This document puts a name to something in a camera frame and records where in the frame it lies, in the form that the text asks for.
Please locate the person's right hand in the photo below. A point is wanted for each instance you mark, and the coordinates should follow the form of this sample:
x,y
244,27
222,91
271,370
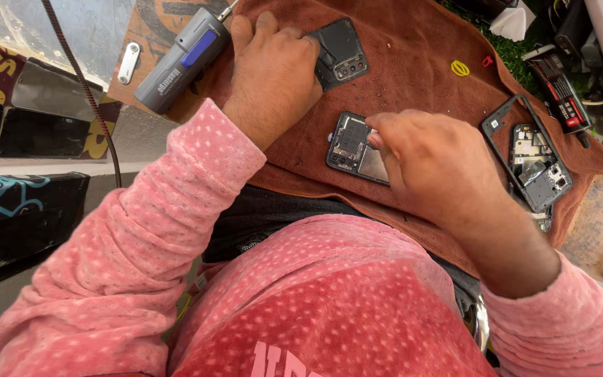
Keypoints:
x,y
437,162

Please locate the person's left hand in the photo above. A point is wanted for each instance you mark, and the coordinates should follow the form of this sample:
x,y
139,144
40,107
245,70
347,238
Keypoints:
x,y
272,78

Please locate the person's left fingers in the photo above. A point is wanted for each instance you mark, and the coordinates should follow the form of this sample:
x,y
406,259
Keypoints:
x,y
291,42

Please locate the black phone back cover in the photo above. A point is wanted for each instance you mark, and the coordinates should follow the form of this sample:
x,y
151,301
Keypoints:
x,y
342,42

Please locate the black smartphone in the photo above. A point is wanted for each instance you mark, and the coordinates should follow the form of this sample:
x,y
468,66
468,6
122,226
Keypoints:
x,y
346,144

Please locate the grey electric screwdriver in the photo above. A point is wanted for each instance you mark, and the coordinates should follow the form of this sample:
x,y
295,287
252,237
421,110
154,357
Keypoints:
x,y
176,73

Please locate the brown towel cloth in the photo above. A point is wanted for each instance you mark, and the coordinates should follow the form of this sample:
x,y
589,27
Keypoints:
x,y
416,52

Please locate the small red plastic clip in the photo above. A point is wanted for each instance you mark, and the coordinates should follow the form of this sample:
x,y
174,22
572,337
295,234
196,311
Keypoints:
x,y
488,61

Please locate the green artificial grass mat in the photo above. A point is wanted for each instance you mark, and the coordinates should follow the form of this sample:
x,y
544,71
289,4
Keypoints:
x,y
511,57

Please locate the white tissue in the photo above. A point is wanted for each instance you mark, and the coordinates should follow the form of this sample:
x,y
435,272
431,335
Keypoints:
x,y
513,21

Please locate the grey phone screen glass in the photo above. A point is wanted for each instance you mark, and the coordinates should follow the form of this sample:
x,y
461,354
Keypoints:
x,y
55,89

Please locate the person's pink sweater torso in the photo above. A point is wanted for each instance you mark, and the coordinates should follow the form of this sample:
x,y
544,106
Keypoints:
x,y
312,303

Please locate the black glue tube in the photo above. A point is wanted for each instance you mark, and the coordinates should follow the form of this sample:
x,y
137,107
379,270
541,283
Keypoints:
x,y
558,89

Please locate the grey phone midframe with board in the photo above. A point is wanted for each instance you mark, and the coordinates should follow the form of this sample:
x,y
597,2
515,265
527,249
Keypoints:
x,y
542,193

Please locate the black box with blue graphic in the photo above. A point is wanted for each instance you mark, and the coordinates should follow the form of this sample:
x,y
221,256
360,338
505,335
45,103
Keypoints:
x,y
19,220

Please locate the chrome metal piece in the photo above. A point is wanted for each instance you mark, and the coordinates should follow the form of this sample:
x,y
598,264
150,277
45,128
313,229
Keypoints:
x,y
482,324

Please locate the black empty phone frame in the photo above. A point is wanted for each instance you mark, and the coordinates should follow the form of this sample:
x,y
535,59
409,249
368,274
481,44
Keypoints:
x,y
491,127

